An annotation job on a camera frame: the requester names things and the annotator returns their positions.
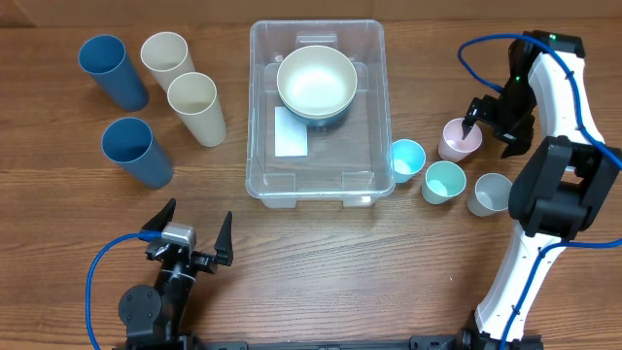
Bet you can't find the mint green small cup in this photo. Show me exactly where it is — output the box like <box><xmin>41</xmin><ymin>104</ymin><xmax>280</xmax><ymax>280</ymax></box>
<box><xmin>422</xmin><ymin>160</ymin><xmax>467</xmax><ymax>205</ymax></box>

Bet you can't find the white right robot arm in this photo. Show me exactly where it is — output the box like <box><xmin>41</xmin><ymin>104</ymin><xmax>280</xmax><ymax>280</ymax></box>
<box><xmin>454</xmin><ymin>30</ymin><xmax>621</xmax><ymax>349</ymax></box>

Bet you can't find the cream tall cup front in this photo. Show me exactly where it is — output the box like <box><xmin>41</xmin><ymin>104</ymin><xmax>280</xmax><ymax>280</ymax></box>
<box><xmin>167</xmin><ymin>72</ymin><xmax>226</xmax><ymax>147</ymax></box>

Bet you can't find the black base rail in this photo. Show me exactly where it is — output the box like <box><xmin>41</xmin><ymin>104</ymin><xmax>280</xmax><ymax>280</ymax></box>
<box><xmin>121</xmin><ymin>332</ymin><xmax>501</xmax><ymax>350</ymax></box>

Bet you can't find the dark blue bowl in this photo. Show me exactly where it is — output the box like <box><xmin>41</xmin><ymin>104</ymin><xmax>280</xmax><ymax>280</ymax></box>
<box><xmin>286</xmin><ymin>107</ymin><xmax>350</xmax><ymax>128</ymax></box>

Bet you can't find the dark blue tall cup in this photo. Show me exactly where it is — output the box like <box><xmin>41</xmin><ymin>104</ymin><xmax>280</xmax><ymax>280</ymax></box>
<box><xmin>101</xmin><ymin>117</ymin><xmax>174</xmax><ymax>189</ymax></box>
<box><xmin>78</xmin><ymin>34</ymin><xmax>149</xmax><ymax>112</ymax></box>

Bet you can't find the cream bowl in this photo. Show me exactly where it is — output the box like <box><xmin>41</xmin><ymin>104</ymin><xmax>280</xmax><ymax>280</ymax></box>
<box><xmin>279</xmin><ymin>95</ymin><xmax>357</xmax><ymax>120</ymax></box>
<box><xmin>276</xmin><ymin>45</ymin><xmax>358</xmax><ymax>115</ymax></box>

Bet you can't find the dark blue tall cup front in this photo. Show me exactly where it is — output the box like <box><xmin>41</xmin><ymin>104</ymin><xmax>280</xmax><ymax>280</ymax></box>
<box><xmin>101</xmin><ymin>117</ymin><xmax>174</xmax><ymax>189</ymax></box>

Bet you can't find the clear plastic storage bin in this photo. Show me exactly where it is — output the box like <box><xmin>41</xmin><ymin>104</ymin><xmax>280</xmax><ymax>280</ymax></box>
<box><xmin>245</xmin><ymin>19</ymin><xmax>396</xmax><ymax>209</ymax></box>

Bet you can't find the grey small cup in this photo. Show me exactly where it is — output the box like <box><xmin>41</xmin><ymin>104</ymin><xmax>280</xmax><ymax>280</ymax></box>
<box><xmin>466</xmin><ymin>173</ymin><xmax>512</xmax><ymax>217</ymax></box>

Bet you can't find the cream tall cup rear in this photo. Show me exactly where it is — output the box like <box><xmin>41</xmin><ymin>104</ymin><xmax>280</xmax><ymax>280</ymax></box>
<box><xmin>140</xmin><ymin>31</ymin><xmax>195</xmax><ymax>91</ymax></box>

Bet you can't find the cream tall cup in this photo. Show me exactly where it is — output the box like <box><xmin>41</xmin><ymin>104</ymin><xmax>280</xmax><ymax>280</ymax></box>
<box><xmin>167</xmin><ymin>72</ymin><xmax>226</xmax><ymax>147</ymax></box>
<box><xmin>140</xmin><ymin>31</ymin><xmax>195</xmax><ymax>91</ymax></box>

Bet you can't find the white label in bin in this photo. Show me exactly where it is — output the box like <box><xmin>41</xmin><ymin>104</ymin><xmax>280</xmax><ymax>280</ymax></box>
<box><xmin>274</xmin><ymin>107</ymin><xmax>308</xmax><ymax>158</ymax></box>

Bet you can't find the pink small cup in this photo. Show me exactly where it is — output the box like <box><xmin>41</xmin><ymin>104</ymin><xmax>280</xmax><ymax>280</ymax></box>
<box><xmin>438</xmin><ymin>118</ymin><xmax>483</xmax><ymax>162</ymax></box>

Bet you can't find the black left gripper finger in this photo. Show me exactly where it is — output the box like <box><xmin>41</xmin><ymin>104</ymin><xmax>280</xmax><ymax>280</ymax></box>
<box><xmin>214</xmin><ymin>211</ymin><xmax>233</xmax><ymax>266</ymax></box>
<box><xmin>141</xmin><ymin>197</ymin><xmax>176</xmax><ymax>231</ymax></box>

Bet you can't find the dark blue tall cup rear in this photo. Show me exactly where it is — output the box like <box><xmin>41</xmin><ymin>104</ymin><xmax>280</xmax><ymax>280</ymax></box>
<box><xmin>78</xmin><ymin>34</ymin><xmax>149</xmax><ymax>112</ymax></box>

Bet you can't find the light blue small cup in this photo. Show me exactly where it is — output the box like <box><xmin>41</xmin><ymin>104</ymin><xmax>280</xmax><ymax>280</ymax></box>
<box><xmin>393</xmin><ymin>139</ymin><xmax>427</xmax><ymax>184</ymax></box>

